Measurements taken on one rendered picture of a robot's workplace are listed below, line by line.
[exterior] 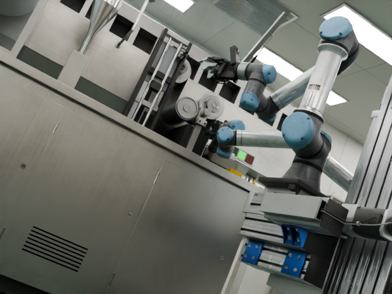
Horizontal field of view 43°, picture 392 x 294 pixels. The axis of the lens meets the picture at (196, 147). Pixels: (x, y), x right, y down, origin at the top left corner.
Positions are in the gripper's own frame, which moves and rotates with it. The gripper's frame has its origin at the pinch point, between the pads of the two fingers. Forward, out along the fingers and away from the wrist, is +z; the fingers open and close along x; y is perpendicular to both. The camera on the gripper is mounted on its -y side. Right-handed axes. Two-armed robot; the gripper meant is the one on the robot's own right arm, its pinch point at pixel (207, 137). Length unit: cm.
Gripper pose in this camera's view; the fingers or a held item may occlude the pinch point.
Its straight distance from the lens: 270.8
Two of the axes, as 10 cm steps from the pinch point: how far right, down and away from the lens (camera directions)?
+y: 3.8, -8.9, 2.5
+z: -3.9, 0.8, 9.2
